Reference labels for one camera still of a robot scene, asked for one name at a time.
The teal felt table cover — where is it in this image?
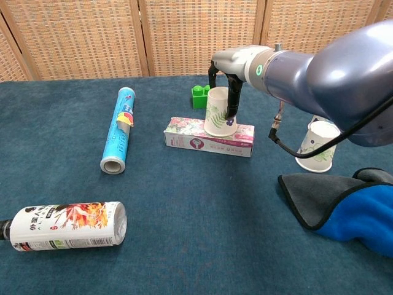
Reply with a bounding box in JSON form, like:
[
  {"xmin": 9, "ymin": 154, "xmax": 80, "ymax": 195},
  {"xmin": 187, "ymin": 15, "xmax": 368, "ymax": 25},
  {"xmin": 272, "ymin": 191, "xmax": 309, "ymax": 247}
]
[{"xmin": 0, "ymin": 72, "xmax": 393, "ymax": 295}]

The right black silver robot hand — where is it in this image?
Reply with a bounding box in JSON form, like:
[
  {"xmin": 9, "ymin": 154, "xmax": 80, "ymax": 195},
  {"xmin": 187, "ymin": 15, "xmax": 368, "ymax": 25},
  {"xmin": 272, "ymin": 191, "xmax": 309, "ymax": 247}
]
[{"xmin": 208, "ymin": 45, "xmax": 249, "ymax": 121}]

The white printed drink bottle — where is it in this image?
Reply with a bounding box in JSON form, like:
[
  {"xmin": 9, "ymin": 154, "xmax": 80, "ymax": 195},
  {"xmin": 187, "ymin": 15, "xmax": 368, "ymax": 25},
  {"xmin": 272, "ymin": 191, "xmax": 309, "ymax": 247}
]
[{"xmin": 0, "ymin": 201, "xmax": 128, "ymax": 252}]

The floral cardboard box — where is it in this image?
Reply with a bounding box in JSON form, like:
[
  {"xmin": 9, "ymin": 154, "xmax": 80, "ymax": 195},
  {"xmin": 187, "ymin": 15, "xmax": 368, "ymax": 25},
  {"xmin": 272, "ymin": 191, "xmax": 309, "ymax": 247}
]
[{"xmin": 163, "ymin": 116, "xmax": 255, "ymax": 158}]

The green toy brick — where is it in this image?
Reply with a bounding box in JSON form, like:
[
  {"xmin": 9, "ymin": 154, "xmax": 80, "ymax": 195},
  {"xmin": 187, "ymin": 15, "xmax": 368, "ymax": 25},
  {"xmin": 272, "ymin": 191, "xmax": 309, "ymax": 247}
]
[{"xmin": 190, "ymin": 85, "xmax": 211, "ymax": 109}]

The paper cup with green flower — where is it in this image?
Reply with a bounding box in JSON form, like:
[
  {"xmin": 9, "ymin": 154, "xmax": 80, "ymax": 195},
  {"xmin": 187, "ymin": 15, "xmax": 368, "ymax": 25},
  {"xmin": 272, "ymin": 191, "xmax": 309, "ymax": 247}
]
[{"xmin": 295, "ymin": 120, "xmax": 341, "ymax": 173}]

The paper cup with purple flower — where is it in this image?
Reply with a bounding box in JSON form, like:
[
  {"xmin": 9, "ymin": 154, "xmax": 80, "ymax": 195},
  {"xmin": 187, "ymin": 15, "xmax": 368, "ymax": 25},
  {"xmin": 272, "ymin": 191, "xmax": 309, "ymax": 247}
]
[{"xmin": 203, "ymin": 86, "xmax": 239, "ymax": 138}]

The blue cling wrap roll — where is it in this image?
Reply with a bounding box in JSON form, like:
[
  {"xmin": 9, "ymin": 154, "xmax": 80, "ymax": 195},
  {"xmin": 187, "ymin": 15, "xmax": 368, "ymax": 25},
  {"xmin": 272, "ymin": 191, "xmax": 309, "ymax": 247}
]
[{"xmin": 99, "ymin": 87, "xmax": 137, "ymax": 175}]

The blue and grey cloth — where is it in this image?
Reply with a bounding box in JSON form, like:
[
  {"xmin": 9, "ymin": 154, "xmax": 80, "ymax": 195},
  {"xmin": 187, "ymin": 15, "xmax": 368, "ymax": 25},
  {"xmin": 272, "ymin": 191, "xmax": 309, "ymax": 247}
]
[{"xmin": 278, "ymin": 167, "xmax": 393, "ymax": 258}]

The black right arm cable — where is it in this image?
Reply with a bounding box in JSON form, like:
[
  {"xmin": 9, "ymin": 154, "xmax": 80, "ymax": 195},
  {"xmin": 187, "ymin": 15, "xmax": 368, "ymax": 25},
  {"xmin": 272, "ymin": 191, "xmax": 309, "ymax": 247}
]
[{"xmin": 268, "ymin": 96, "xmax": 393, "ymax": 159}]

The woven wicker folding screen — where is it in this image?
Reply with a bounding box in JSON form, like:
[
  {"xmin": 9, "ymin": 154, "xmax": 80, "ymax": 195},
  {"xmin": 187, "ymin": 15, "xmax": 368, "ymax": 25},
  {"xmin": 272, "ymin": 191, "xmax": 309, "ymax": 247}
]
[{"xmin": 0, "ymin": 0, "xmax": 393, "ymax": 82}]

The paper cup with blue flower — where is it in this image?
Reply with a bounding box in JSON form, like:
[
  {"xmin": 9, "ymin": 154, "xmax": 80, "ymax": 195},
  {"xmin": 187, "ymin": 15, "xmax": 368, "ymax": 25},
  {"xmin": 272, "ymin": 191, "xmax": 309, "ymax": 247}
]
[{"xmin": 309, "ymin": 114, "xmax": 331, "ymax": 125}]

